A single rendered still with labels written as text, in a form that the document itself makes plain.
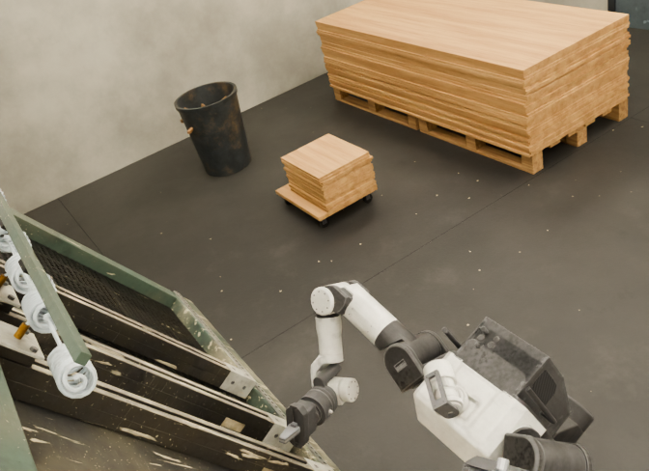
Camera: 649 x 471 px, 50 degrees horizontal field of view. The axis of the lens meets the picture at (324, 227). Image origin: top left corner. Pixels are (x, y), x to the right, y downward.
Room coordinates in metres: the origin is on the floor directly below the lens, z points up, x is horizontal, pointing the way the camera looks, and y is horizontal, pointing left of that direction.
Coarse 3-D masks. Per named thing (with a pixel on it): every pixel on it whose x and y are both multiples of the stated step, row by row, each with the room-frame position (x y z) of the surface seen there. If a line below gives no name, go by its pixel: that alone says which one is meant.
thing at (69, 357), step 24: (0, 192) 1.52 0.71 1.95; (0, 216) 1.38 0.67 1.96; (0, 240) 1.48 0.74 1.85; (24, 240) 1.24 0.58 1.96; (24, 264) 1.15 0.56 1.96; (24, 288) 1.23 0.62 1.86; (48, 288) 1.04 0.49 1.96; (24, 312) 1.11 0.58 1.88; (48, 312) 0.97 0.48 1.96; (72, 336) 0.87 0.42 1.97; (48, 360) 0.95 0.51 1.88; (72, 360) 0.91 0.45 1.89; (72, 384) 0.93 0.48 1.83; (96, 384) 0.89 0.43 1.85
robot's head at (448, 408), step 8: (424, 376) 1.10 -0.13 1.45; (432, 376) 1.09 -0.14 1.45; (440, 384) 1.06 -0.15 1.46; (432, 392) 1.06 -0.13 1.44; (440, 392) 1.05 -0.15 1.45; (432, 400) 1.04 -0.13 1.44; (440, 400) 1.03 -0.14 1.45; (448, 400) 1.03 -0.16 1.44; (456, 400) 1.03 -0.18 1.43; (440, 408) 1.02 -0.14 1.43; (448, 408) 1.02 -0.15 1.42; (456, 408) 1.02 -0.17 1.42; (448, 416) 1.03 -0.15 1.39
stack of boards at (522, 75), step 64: (384, 0) 6.30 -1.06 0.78; (448, 0) 5.81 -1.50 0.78; (512, 0) 5.39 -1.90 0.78; (384, 64) 5.41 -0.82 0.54; (448, 64) 4.67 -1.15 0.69; (512, 64) 4.18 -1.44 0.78; (576, 64) 4.25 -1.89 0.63; (448, 128) 4.81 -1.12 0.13; (512, 128) 4.17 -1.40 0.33; (576, 128) 4.25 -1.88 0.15
